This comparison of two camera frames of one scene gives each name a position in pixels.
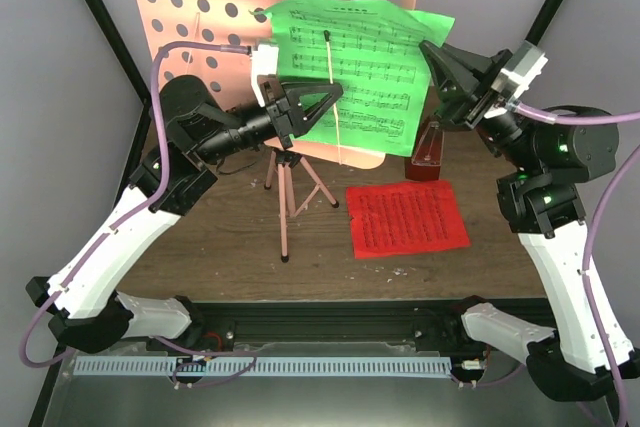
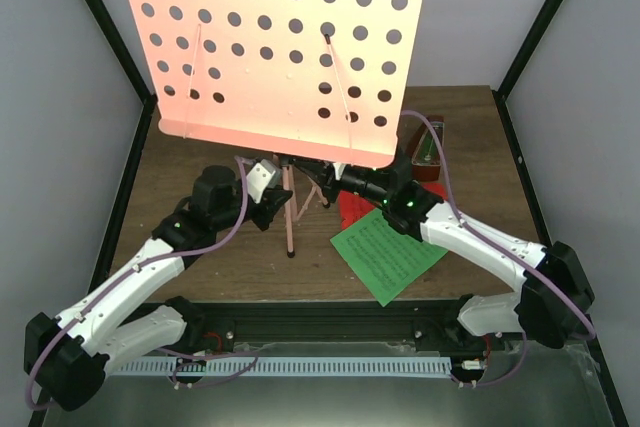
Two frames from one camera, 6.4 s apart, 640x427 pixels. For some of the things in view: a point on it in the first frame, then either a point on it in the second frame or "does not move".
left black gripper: [285, 108] -> [269, 207]
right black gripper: [460, 95] -> [324, 174]
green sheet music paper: [372, 51] -> [387, 260]
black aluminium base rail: [348, 322] does not move
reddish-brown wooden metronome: [425, 161] does not move
